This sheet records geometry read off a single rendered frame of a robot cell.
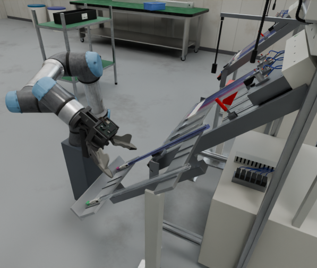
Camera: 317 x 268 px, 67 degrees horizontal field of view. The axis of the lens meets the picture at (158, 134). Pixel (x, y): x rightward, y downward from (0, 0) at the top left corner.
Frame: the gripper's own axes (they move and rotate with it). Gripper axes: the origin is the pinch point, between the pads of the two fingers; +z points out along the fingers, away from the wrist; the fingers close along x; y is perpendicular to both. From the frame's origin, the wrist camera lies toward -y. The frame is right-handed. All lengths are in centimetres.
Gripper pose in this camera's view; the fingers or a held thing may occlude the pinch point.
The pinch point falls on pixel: (125, 164)
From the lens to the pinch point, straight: 76.3
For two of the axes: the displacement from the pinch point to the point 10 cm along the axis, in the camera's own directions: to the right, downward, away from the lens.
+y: 5.3, -5.6, -6.4
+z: 7.5, 6.6, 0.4
